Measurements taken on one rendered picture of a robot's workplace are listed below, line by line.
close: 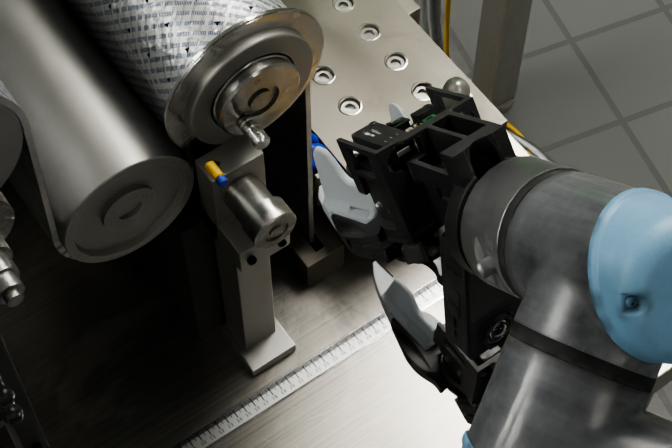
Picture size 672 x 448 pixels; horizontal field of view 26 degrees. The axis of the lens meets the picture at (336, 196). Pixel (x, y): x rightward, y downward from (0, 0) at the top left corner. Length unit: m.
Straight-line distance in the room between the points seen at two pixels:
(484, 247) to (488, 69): 1.81
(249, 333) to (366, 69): 0.28
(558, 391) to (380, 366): 0.72
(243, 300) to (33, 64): 0.29
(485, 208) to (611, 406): 0.13
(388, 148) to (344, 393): 0.59
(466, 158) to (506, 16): 1.66
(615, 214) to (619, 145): 1.97
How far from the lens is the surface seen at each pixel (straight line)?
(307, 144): 1.29
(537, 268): 0.72
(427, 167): 0.82
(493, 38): 2.51
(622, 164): 2.65
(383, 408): 1.39
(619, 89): 2.74
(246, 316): 1.35
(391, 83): 1.42
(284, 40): 1.12
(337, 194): 0.94
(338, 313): 1.43
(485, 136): 0.80
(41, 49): 1.21
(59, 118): 1.17
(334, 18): 1.47
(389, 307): 1.21
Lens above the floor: 2.18
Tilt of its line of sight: 58 degrees down
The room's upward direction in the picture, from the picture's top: straight up
